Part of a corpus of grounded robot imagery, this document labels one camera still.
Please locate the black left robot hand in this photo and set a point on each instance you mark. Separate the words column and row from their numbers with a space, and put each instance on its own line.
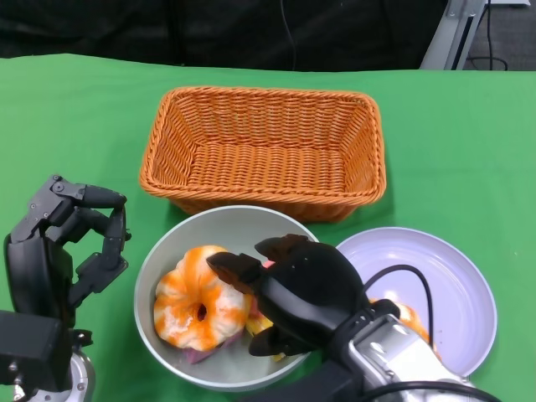
column 37, row 268

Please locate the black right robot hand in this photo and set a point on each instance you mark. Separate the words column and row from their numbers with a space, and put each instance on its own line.
column 310, row 289

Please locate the orange white swirl bread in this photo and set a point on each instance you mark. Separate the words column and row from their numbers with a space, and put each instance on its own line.
column 412, row 316
column 188, row 301

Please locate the grey round bowl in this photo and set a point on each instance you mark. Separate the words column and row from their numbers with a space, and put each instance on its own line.
column 197, row 230

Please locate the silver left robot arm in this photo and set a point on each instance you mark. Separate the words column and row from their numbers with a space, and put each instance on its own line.
column 81, row 368

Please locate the yellow cake block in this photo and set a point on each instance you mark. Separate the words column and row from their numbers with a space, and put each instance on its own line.
column 257, row 324

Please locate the orange wicker basket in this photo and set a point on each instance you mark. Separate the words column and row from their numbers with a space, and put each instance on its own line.
column 268, row 167

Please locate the pink cake block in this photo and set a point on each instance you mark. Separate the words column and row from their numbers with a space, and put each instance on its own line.
column 197, row 356

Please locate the pale lavender plate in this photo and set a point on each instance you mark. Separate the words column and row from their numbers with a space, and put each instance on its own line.
column 452, row 268

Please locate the green tablecloth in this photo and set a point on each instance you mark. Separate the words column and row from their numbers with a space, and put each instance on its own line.
column 460, row 146

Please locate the black backdrop curtain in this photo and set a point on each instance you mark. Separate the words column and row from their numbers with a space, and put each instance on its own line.
column 125, row 29

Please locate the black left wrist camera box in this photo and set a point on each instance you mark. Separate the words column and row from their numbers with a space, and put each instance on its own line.
column 29, row 352

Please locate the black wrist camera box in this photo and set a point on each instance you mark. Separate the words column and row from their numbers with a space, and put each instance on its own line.
column 29, row 352
column 310, row 383

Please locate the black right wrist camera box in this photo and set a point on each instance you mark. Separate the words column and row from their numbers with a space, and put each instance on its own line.
column 310, row 383

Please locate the grey metal frame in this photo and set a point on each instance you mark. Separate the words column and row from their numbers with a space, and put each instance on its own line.
column 446, row 37

